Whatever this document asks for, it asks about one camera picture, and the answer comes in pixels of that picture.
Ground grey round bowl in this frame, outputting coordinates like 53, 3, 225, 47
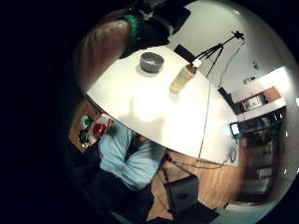
139, 51, 165, 75

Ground black flat tablet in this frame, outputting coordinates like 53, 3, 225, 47
173, 43, 198, 63

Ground green orange bottle white cap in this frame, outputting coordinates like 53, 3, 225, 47
169, 58, 204, 93

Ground black tripod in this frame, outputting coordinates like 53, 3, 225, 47
194, 30, 246, 78

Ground red white green soft toy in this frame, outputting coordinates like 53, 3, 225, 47
89, 113, 113, 145

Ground white wooden counter shelf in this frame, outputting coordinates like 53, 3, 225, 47
231, 65, 289, 123

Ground lit monitor screen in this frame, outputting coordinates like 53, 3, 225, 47
230, 122, 241, 136

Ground the person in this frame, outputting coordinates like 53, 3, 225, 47
72, 119, 166, 223

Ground black office chair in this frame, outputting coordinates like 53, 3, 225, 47
163, 175, 221, 224

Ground dark cabinet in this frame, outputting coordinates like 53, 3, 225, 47
237, 106, 288, 204

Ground black cable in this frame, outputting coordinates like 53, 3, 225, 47
163, 136, 239, 172

